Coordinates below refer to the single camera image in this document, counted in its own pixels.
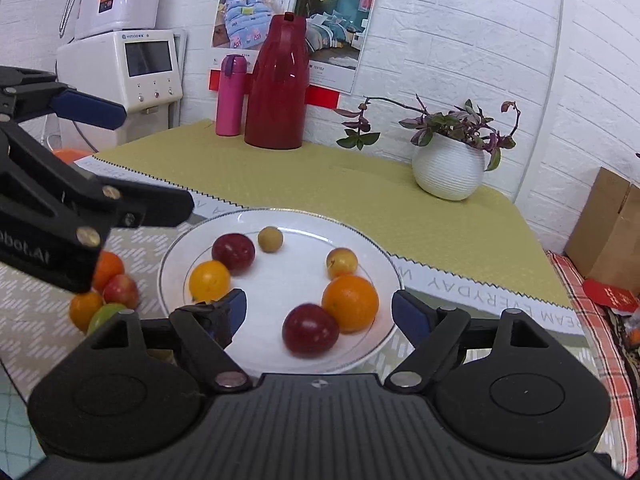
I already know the white plate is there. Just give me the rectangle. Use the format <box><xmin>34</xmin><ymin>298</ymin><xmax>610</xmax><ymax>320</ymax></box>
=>
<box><xmin>157</xmin><ymin>208</ymin><xmax>405</xmax><ymax>373</ymax></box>

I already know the pink thermos bottle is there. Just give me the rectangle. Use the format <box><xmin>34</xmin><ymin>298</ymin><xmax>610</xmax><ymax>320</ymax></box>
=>
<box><xmin>216</xmin><ymin>53</ymin><xmax>247</xmax><ymax>137</ymax></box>

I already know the red thermos jug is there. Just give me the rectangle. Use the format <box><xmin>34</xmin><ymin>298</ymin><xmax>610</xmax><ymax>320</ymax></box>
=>
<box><xmin>244</xmin><ymin>11</ymin><xmax>311</xmax><ymax>150</ymax></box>

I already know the green jujube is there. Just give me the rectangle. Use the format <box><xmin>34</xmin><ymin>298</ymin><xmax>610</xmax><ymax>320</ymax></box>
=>
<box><xmin>87</xmin><ymin>302</ymin><xmax>128</xmax><ymax>333</ymax></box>

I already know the wall poster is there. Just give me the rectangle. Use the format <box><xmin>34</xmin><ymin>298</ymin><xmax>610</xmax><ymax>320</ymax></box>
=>
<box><xmin>211</xmin><ymin>0</ymin><xmax>378</xmax><ymax>96</ymax></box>

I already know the orange stool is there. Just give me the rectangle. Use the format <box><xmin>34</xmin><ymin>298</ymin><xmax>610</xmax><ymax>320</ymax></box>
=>
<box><xmin>50</xmin><ymin>147</ymin><xmax>93</xmax><ymax>163</ymax></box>

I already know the yellow orange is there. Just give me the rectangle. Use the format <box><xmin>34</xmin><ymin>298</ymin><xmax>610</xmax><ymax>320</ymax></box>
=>
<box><xmin>189</xmin><ymin>260</ymin><xmax>232</xmax><ymax>303</ymax></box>

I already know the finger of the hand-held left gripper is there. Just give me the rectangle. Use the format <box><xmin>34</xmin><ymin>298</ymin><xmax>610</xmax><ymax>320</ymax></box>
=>
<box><xmin>0</xmin><ymin>122</ymin><xmax>195</xmax><ymax>250</ymax></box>
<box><xmin>0</xmin><ymin>66</ymin><xmax>127</xmax><ymax>129</ymax></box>

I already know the large orange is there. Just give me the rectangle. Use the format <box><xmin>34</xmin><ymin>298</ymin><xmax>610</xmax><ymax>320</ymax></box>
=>
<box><xmin>321</xmin><ymin>274</ymin><xmax>380</xmax><ymax>333</ymax></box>

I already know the red envelope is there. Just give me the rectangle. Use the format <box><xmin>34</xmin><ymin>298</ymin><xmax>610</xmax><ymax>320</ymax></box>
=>
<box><xmin>582</xmin><ymin>278</ymin><xmax>640</xmax><ymax>315</ymax></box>

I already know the small orange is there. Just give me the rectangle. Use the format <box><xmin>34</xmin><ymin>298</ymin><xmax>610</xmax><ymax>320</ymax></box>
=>
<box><xmin>92</xmin><ymin>251</ymin><xmax>125</xmax><ymax>291</ymax></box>
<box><xmin>69</xmin><ymin>290</ymin><xmax>104</xmax><ymax>333</ymax></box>

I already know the red plaid cloth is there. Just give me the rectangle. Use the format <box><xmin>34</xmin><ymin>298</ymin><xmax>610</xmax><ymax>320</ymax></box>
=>
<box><xmin>545</xmin><ymin>250</ymin><xmax>640</xmax><ymax>461</ymax></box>

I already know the printed patchwork tablecloth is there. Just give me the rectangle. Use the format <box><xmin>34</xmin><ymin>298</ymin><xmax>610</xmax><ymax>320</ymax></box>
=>
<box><xmin>0</xmin><ymin>119</ymin><xmax>626</xmax><ymax>461</ymax></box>

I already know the small tan plum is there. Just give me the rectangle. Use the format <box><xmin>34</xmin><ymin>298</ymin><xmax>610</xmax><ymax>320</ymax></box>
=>
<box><xmin>257</xmin><ymin>226</ymin><xmax>284</xmax><ymax>252</ymax></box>

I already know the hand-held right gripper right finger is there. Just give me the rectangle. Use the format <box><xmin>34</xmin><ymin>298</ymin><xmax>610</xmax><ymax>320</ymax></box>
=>
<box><xmin>384</xmin><ymin>289</ymin><xmax>566</xmax><ymax>393</ymax></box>

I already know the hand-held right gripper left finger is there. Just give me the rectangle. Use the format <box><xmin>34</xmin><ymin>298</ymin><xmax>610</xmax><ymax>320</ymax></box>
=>
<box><xmin>75</xmin><ymin>288</ymin><xmax>253</xmax><ymax>394</ymax></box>

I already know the cardboard box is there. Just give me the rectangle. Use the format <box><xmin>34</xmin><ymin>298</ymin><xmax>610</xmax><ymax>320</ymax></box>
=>
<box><xmin>564</xmin><ymin>166</ymin><xmax>640</xmax><ymax>295</ymax></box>

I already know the red apple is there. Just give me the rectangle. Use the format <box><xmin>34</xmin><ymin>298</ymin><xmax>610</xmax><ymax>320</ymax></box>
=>
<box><xmin>102</xmin><ymin>274</ymin><xmax>141</xmax><ymax>311</ymax></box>

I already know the dark red plum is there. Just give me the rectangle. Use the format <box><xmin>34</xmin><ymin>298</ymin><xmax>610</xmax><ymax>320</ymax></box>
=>
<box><xmin>211</xmin><ymin>233</ymin><xmax>256</xmax><ymax>276</ymax></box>
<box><xmin>281</xmin><ymin>303</ymin><xmax>341</xmax><ymax>359</ymax></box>

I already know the white appliance with screen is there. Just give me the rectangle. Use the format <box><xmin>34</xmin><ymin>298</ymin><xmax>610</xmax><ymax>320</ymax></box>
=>
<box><xmin>55</xmin><ymin>27</ymin><xmax>188</xmax><ymax>153</ymax></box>

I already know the white potted plant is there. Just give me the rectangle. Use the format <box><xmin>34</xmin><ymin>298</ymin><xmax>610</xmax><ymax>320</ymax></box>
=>
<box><xmin>334</xmin><ymin>94</ymin><xmax>522</xmax><ymax>202</ymax></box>

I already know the yellow plum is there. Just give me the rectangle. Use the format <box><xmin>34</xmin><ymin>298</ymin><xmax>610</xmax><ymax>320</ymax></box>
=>
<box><xmin>325</xmin><ymin>247</ymin><xmax>359</xmax><ymax>281</ymax></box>

